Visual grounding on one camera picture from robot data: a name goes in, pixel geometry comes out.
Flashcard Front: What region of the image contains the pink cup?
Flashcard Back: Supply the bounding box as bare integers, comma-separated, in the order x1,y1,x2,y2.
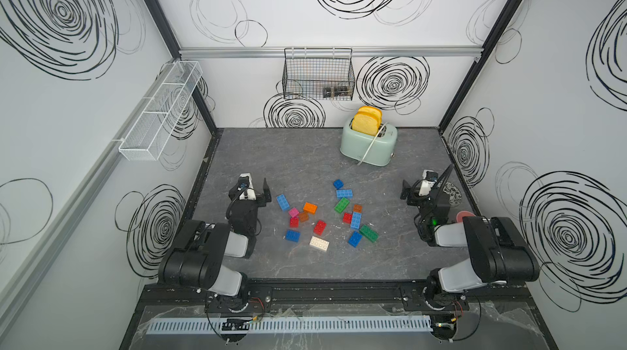
456,211,476,223

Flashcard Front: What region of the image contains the pink square brick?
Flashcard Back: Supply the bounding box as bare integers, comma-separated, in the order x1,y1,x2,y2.
288,208,300,218

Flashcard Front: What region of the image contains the light blue vertical brick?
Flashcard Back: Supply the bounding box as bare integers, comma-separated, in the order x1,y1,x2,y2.
350,211,362,230

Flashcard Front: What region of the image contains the yellow toast slice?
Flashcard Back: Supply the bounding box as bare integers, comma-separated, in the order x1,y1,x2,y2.
358,106,382,125
351,113,380,136

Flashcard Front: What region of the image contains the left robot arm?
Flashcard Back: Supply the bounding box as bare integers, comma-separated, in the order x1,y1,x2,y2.
158,173,272,303

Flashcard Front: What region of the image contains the mint green toaster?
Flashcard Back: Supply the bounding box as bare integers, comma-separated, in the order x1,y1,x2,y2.
340,120,398,167

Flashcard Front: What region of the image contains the blue rectangular brick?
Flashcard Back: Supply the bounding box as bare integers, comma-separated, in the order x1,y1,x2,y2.
284,230,300,243

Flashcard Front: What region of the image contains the white wire shelf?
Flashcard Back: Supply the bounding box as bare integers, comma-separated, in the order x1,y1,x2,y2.
119,60,202,162

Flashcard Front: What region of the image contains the green flat brick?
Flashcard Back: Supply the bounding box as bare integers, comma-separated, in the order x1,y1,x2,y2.
359,225,379,242

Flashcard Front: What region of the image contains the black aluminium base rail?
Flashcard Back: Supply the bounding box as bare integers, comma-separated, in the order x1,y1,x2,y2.
136,278,532,313

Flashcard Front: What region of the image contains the light blue long brick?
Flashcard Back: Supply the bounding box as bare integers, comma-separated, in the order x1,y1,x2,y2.
276,194,291,211

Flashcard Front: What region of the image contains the white rectangular brick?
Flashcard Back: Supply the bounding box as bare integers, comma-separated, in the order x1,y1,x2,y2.
310,236,330,251

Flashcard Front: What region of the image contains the small red square brick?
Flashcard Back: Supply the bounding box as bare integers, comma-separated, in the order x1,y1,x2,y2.
289,217,300,229

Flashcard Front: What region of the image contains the white cable duct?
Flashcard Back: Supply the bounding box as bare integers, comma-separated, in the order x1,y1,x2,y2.
146,316,433,335

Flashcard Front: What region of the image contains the dark object in basket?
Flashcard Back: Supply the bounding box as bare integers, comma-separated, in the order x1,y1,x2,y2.
323,87,352,99

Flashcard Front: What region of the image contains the orange rectangular brick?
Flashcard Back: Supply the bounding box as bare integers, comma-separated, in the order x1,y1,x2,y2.
303,202,318,215

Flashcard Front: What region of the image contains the white toaster cable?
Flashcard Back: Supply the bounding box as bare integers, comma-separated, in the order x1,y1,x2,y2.
356,121,389,166

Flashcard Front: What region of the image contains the black wire basket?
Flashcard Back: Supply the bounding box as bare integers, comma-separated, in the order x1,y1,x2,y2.
282,47,356,101

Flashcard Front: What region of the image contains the yellow toast slice front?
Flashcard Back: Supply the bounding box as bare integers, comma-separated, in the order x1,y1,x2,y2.
351,113,380,136

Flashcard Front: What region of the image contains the brown square brick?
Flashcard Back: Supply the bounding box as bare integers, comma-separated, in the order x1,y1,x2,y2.
298,211,310,222

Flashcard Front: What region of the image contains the yellow toast slice back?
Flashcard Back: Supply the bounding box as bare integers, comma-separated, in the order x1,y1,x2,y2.
358,106,382,125

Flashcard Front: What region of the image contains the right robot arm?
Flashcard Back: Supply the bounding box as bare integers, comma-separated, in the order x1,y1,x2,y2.
400,166,540,299

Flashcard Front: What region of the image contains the blue square brick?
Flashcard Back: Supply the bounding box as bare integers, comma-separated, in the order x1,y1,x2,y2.
348,231,362,248

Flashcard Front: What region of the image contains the speckled plate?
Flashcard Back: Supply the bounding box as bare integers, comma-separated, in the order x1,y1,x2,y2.
443,182,463,207

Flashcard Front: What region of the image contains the red rectangular brick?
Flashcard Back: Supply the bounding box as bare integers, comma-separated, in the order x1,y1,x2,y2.
313,220,327,236

